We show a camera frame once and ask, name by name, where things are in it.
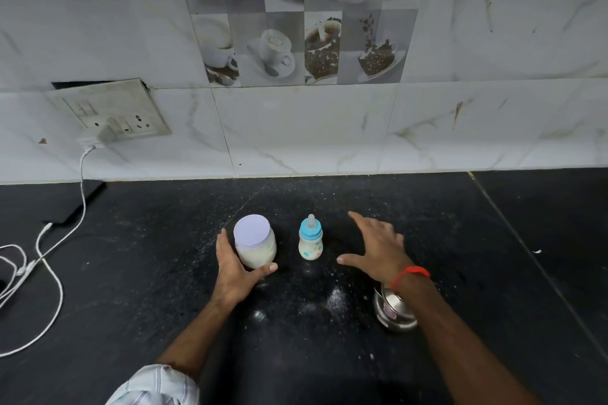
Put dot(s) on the steel cup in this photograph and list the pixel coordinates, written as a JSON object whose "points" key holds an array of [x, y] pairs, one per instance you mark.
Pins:
{"points": [[392, 312]]}

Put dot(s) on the striped shirt sleeve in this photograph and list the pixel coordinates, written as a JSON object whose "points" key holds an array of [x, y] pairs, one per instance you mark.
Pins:
{"points": [[154, 386]]}

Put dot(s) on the white charger plug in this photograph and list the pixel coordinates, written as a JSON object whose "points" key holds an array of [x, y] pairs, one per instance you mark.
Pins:
{"points": [[97, 137]]}

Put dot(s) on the black smartphone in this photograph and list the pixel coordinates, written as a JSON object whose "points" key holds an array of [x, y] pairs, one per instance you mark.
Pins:
{"points": [[71, 203]]}

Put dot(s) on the person's right forearm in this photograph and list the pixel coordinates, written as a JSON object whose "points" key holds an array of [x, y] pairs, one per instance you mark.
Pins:
{"points": [[456, 343]]}

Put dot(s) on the person's left thumb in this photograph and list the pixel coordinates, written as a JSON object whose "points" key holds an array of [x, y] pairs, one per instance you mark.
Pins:
{"points": [[263, 269]]}

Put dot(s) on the white switch socket board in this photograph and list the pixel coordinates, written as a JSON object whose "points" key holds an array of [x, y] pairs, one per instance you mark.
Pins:
{"points": [[111, 109]]}

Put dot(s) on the person's right thumb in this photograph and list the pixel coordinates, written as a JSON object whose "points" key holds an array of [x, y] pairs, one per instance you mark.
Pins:
{"points": [[350, 261]]}

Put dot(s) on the person's left forearm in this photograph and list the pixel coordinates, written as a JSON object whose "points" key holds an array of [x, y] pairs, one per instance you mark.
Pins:
{"points": [[194, 338]]}

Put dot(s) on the white-lidded powder jar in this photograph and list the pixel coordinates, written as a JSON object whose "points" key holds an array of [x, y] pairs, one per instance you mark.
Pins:
{"points": [[255, 242]]}

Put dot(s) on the blue-capped baby bottle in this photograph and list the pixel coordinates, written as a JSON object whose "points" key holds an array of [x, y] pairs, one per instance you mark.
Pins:
{"points": [[310, 241]]}

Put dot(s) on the red wrist thread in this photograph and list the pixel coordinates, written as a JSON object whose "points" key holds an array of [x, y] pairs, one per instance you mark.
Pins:
{"points": [[409, 274]]}

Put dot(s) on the person's left hand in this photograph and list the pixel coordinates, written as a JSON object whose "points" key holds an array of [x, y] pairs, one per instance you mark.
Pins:
{"points": [[233, 276]]}

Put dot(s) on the person's right hand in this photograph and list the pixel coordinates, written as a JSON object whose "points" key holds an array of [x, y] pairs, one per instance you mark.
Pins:
{"points": [[377, 250]]}

